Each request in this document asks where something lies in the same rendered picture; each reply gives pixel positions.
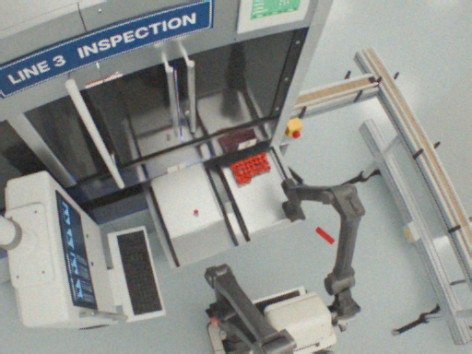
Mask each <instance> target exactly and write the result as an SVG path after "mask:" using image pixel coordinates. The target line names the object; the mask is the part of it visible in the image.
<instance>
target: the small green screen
mask: <svg viewBox="0 0 472 354"><path fill-rule="evenodd" d="M309 2H310V0H241V2H240V10H239V17H238V25H237V33H238V34H239V33H243V32H246V31H249V30H259V29H261V28H268V27H271V26H275V25H281V24H284V23H288V22H289V23H291V22H293V21H297V20H299V21H301V20H304V18H305V15H306V11H307V8H308V6H309Z"/></svg>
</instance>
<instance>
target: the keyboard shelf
mask: <svg viewBox="0 0 472 354"><path fill-rule="evenodd" d="M137 230H144V232H145V237H146V242H147V251H148V254H149V256H150V260H151V264H152V269H153V274H154V278H155V283H156V284H157V287H158V292H159V300H160V304H161V307H162V309H163V310H161V311H158V312H152V313H147V314H145V313H143V314H140V315H134V313H133V308H132V303H131V302H130V298H129V293H128V287H127V284H126V283H125V277H124V268H123V263H122V260H121V257H120V252H119V246H118V241H117V235H119V234H123V235H124V234H126V233H130V232H134V231H137ZM108 242H109V247H110V252H111V255H112V263H113V269H110V270H107V272H108V275H109V279H110V284H111V290H112V295H113V300H114V305H115V306H117V305H118V306H120V305H122V306H123V311H124V314H126V315H127V316H128V320H126V322H134V321H140V320H143V319H149V318H152V317H158V316H161V315H163V316H164V315H166V312H165V309H164V304H163V300H162V296H161V291H160V288H159V283H158V279H157V275H156V270H155V265H154V261H153V260H152V256H151V251H150V247H149V242H148V235H147V229H146V227H144V226H143V227H140V226H139V227H134V228H132V229H128V230H122V231H115V232H111V233H109V234H108Z"/></svg>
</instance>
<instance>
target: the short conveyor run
mask: <svg viewBox="0 0 472 354"><path fill-rule="evenodd" d="M350 73H351V71H347V74H346V76H345V77H344V79H343V80H341V81H338V82H337V81H336V82H334V83H330V84H327V85H322V86H320V87H316V88H309V89H306V90H303V91H300V93H299V94H300V96H299V97H298V99H297V101H296V104H295V106H294V109H293V111H292V114H291V116H292V115H295V114H297V116H298V118H299V120H304V119H307V118H310V117H313V116H315V115H317V114H323V113H326V112H330V111H332V110H335V109H340V108H343V107H346V106H349V105H350V104H352V105H353V104H356V103H359V102H362V101H366V100H370V99H372V98H375V97H376V95H377V93H378V92H380V90H379V88H377V84H378V83H377V82H376V83H374V81H373V79H372V78H371V77H372V74H367V75H365V74H364V75H361V76H359V77H352V78H350V77H349V75H350Z"/></svg>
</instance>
